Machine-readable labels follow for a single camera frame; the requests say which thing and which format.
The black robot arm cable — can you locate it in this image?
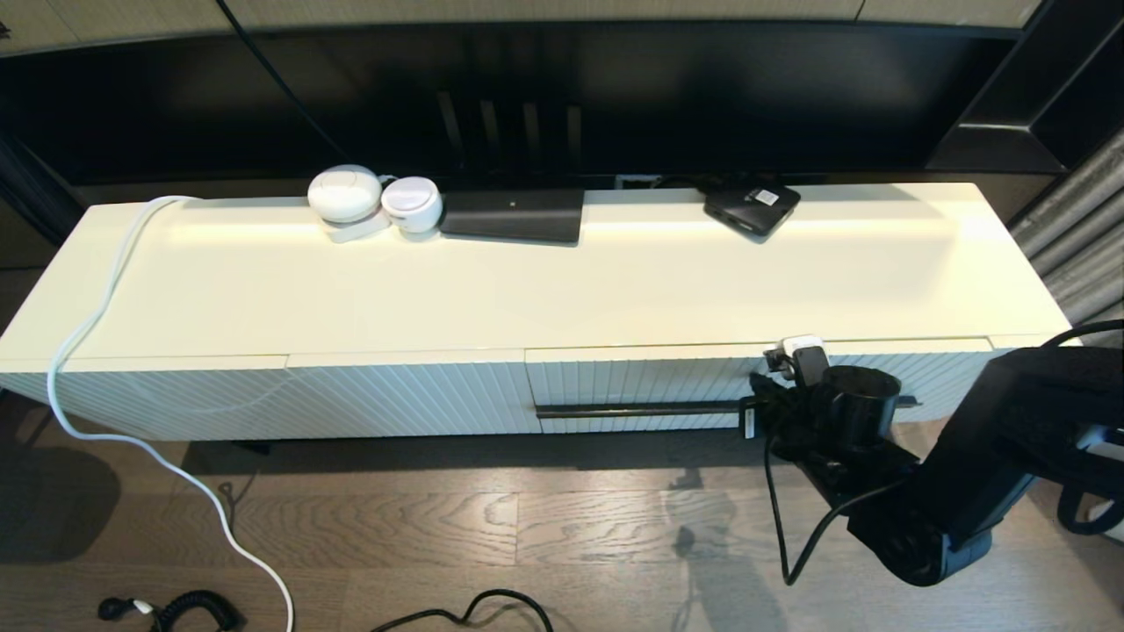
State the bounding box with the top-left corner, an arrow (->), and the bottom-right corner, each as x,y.
762,439 -> 905,586

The black coiled cable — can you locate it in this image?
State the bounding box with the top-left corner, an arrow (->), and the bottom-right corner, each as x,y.
98,591 -> 245,632

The thin black wall cable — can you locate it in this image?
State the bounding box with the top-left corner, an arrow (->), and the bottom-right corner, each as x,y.
215,0 -> 348,163

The black flat router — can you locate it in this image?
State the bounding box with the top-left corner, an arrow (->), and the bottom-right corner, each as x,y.
439,189 -> 586,246

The black floor cable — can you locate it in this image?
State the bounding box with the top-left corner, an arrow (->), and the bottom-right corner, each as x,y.
373,589 -> 554,632

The black set-top box white label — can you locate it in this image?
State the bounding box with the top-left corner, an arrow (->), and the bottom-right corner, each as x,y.
703,182 -> 802,242

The black television screen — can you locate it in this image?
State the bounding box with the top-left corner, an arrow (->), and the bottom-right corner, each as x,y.
0,19 -> 1024,190

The white long TV cabinet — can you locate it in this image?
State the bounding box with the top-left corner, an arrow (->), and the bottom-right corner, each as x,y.
0,182 -> 1077,442

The white fluted drawer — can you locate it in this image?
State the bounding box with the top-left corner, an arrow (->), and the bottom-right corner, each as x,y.
525,338 -> 991,435

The black wall shelf unit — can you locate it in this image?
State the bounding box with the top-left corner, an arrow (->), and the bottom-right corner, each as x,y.
922,0 -> 1124,176

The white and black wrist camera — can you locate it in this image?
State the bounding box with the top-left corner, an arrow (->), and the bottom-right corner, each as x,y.
762,335 -> 831,387

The large white round device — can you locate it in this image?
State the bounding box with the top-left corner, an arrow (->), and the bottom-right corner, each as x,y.
306,165 -> 385,224

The white flat device base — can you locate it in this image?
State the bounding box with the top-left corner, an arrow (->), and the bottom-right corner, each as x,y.
321,213 -> 393,245

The white power cable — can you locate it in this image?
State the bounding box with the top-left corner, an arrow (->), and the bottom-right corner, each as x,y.
47,197 -> 296,632

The small white round device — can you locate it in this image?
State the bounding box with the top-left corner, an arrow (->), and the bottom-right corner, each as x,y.
381,177 -> 443,235

